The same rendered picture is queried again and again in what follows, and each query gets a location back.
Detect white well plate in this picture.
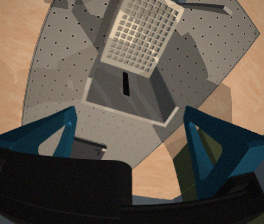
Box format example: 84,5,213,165
100,0,184,78

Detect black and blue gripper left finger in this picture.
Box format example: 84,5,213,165
0,106,77,158

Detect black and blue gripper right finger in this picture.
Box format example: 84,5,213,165
183,106,264,200

